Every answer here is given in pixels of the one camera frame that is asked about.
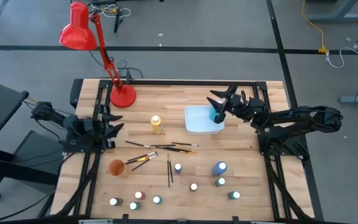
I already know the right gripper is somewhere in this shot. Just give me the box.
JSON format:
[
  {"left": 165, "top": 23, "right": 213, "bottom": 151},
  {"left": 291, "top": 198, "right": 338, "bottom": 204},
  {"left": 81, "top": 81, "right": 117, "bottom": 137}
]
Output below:
[{"left": 206, "top": 84, "right": 255, "bottom": 124}]

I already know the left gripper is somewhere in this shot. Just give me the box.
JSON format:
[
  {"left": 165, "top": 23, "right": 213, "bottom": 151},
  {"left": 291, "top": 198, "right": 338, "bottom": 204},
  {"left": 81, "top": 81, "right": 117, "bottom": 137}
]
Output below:
[{"left": 83, "top": 113, "right": 126, "bottom": 147}]

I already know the tan plastic cup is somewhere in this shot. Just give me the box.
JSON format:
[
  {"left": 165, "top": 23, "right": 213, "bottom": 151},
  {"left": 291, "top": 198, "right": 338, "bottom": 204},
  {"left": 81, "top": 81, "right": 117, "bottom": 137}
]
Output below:
[{"left": 107, "top": 159, "right": 129, "bottom": 179}]

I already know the large yellow paint bottle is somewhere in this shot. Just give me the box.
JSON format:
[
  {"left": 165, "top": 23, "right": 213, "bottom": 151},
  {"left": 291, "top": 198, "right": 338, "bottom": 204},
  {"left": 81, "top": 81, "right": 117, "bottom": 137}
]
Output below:
[{"left": 150, "top": 114, "right": 163, "bottom": 135}]

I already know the black paintbrush yellow band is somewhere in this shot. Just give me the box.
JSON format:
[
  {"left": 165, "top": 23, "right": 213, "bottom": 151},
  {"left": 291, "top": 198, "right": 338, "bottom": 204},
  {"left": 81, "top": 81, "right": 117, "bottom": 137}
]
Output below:
[{"left": 124, "top": 156, "right": 151, "bottom": 165}]

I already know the large blue paint bottle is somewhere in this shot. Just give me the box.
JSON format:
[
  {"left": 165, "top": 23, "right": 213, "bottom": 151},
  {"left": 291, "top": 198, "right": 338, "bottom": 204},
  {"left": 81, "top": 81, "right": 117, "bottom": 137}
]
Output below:
[{"left": 211, "top": 161, "right": 229, "bottom": 177}]

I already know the red desk lamp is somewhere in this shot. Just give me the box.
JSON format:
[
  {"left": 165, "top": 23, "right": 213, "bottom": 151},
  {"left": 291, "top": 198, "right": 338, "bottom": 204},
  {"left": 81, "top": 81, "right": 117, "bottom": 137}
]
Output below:
[{"left": 58, "top": 1, "right": 137, "bottom": 109}]

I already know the white plastic bin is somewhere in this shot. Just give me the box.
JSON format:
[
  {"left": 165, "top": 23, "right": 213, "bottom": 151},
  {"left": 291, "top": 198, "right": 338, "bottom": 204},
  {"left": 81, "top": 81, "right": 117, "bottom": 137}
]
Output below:
[{"left": 184, "top": 105, "right": 226, "bottom": 135}]

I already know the dark grey box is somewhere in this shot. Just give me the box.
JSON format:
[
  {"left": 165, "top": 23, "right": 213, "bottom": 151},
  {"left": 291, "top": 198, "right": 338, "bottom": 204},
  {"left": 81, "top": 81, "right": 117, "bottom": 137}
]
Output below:
[{"left": 11, "top": 129, "right": 65, "bottom": 194}]

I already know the black floor stand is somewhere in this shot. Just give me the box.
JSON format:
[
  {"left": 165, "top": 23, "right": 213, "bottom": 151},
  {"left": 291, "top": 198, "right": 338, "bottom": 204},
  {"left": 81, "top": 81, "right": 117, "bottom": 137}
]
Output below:
[{"left": 112, "top": 7, "right": 124, "bottom": 34}]

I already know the yellow extension cable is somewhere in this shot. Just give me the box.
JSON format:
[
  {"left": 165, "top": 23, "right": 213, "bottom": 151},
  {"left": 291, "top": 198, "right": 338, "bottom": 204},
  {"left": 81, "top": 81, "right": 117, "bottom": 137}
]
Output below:
[{"left": 301, "top": 0, "right": 329, "bottom": 54}]

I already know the white and yellow cable bundle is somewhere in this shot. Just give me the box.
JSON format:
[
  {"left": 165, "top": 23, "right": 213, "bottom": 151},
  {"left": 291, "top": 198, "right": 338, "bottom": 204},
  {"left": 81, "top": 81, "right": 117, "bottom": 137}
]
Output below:
[{"left": 90, "top": 0, "right": 132, "bottom": 19}]

